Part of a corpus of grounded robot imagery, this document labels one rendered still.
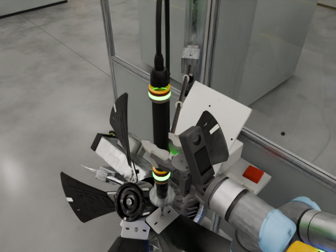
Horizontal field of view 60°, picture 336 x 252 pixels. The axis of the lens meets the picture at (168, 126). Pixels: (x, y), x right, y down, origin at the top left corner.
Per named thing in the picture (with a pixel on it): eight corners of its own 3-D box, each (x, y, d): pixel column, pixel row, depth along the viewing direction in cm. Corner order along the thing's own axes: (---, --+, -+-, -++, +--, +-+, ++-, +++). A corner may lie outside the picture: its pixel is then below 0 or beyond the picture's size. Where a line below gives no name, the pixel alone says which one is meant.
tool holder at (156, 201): (153, 179, 86) (152, 156, 79) (177, 182, 85) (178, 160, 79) (146, 205, 79) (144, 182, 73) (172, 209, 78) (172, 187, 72)
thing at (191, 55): (183, 62, 129) (184, 44, 123) (199, 63, 128) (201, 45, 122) (180, 74, 121) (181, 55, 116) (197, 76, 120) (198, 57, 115)
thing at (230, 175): (229, 173, 143) (229, 170, 142) (255, 191, 135) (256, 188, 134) (218, 183, 139) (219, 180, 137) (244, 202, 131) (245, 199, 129)
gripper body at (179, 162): (164, 183, 68) (204, 216, 61) (164, 158, 62) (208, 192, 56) (187, 165, 72) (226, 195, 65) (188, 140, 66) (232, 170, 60)
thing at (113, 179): (141, 194, 105) (80, 166, 124) (143, 188, 105) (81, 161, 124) (138, 195, 103) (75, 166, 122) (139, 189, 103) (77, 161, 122)
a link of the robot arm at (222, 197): (227, 205, 53) (252, 180, 57) (207, 190, 56) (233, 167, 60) (222, 226, 58) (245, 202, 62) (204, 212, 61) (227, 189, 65)
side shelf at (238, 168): (213, 143, 163) (213, 140, 161) (270, 180, 144) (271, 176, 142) (183, 166, 150) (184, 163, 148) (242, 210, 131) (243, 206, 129)
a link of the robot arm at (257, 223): (270, 269, 53) (282, 247, 47) (221, 229, 59) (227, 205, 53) (291, 240, 57) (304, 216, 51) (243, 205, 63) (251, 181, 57)
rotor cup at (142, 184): (140, 172, 103) (115, 172, 92) (174, 184, 95) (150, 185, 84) (131, 212, 102) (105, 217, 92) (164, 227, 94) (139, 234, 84)
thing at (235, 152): (216, 142, 160) (218, 127, 152) (241, 158, 151) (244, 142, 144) (196, 158, 151) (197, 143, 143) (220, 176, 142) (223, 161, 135)
